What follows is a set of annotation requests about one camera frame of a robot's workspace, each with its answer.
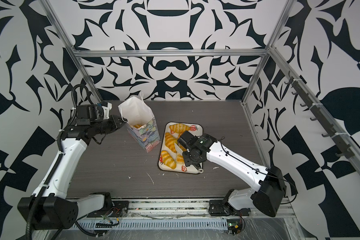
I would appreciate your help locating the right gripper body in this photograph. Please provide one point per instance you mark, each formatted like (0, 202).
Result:
(189, 158)

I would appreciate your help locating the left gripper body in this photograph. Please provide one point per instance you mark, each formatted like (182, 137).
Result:
(106, 125)

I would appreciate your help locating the twisted fake bread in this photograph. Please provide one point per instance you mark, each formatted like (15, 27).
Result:
(180, 159)

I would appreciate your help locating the column fake croissant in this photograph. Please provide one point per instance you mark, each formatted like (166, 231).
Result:
(170, 142)

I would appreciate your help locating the knotted fake bread roll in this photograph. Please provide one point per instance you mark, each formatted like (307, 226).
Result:
(137, 126)

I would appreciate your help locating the colourful printed paper bag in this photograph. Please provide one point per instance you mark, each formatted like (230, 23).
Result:
(140, 122)

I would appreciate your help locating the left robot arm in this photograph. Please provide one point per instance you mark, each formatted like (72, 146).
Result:
(47, 208)

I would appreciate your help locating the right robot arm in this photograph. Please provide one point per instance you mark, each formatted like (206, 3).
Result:
(267, 187)

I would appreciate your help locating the long striped fake croissant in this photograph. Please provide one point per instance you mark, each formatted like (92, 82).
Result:
(179, 128)

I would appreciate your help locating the bottom left fake croissant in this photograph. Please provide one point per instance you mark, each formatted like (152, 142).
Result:
(168, 160)

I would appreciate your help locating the strawberry print tray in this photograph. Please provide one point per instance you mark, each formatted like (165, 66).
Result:
(195, 129)

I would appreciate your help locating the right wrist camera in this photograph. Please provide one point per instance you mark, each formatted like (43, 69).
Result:
(187, 139)

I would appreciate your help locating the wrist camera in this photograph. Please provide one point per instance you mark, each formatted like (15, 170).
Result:
(187, 139)
(90, 114)

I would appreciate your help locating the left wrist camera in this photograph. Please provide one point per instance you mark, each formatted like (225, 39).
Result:
(90, 114)

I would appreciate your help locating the base rail with cable duct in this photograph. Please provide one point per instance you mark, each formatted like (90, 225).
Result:
(179, 219)

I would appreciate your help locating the wall hook rack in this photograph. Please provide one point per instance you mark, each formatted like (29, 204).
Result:
(322, 115)

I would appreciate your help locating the aluminium frame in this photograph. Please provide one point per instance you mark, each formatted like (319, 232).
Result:
(269, 52)

